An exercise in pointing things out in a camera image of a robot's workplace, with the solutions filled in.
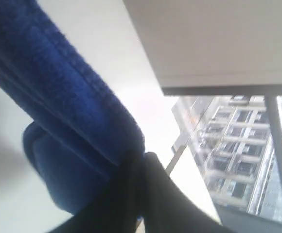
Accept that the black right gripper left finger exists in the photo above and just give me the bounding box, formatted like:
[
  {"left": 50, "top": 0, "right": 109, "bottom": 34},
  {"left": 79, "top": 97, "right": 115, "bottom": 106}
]
[{"left": 51, "top": 152, "right": 144, "bottom": 233}]

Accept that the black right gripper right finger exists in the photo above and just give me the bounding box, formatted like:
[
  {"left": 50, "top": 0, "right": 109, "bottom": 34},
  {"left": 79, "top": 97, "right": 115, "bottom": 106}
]
[{"left": 141, "top": 152, "right": 229, "bottom": 233}]

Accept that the blue microfibre towel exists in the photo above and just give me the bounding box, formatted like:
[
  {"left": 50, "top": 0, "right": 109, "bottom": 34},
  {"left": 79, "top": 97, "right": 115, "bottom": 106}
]
[{"left": 0, "top": 0, "right": 145, "bottom": 214}]

